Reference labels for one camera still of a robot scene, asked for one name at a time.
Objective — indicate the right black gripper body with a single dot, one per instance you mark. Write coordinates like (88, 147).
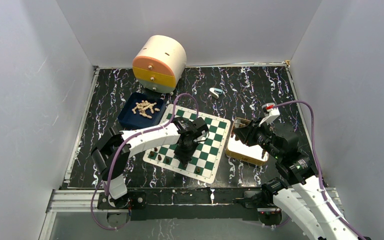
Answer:
(259, 135)

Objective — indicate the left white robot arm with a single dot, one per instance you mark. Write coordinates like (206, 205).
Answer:
(112, 151)

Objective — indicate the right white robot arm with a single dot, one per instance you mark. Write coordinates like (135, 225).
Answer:
(300, 192)

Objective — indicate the pile of light chess pieces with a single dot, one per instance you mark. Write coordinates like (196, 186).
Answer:
(145, 109)

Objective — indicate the dark blue plastic bin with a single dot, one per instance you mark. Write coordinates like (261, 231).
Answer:
(130, 121)

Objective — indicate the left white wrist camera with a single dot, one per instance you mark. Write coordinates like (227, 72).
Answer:
(192, 130)

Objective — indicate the black base frame rail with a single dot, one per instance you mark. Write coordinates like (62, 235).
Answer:
(244, 203)

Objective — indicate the small white blue clip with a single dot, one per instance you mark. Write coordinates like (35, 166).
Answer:
(215, 92)

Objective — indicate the green white chess board mat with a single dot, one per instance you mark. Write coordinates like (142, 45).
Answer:
(207, 155)

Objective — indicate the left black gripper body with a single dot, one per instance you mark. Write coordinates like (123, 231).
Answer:
(185, 152)

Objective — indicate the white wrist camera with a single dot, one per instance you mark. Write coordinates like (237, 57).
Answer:
(270, 113)
(192, 130)

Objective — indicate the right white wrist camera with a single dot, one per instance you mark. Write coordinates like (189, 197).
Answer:
(270, 113)

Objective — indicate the round drawer cabinet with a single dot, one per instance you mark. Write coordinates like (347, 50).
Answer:
(160, 63)

